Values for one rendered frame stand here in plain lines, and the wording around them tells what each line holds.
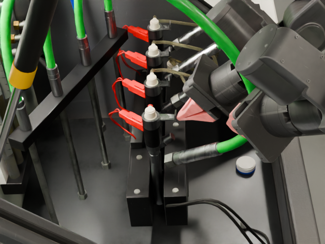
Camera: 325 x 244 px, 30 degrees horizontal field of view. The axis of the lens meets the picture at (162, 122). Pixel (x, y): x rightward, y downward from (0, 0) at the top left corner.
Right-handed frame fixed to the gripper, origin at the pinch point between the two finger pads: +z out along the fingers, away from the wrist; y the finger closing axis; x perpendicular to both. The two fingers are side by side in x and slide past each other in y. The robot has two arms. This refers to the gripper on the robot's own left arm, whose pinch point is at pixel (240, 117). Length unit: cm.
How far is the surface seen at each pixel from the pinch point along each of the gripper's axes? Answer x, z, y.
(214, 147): 1.6, 4.4, 3.7
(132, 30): -13.8, 40.9, -13.8
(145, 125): -3.5, 21.0, 3.4
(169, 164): 1.0, 12.1, 7.4
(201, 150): 1.2, 6.4, 4.5
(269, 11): 5, 49, -45
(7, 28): -27.6, 15.7, 10.2
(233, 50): -8.6, -7.7, -1.1
